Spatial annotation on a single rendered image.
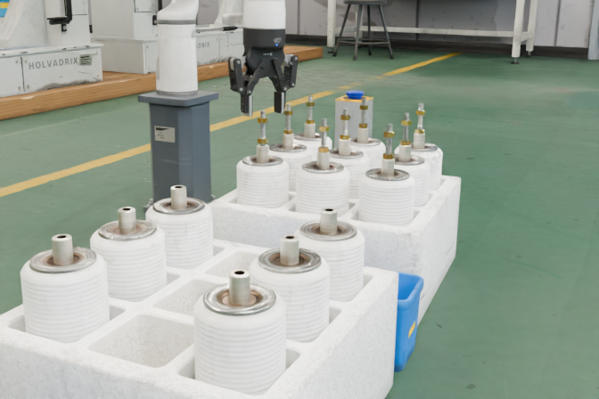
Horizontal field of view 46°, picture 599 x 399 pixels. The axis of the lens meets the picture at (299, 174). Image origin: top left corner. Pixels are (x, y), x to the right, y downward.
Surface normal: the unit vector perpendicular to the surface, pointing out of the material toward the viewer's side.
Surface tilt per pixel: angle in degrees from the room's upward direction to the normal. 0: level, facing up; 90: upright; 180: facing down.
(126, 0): 90
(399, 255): 90
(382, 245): 90
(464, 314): 0
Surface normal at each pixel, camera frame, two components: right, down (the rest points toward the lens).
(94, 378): -0.43, 0.23
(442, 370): 0.01, -0.97
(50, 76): 0.89, 0.13
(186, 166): 0.32, 0.25
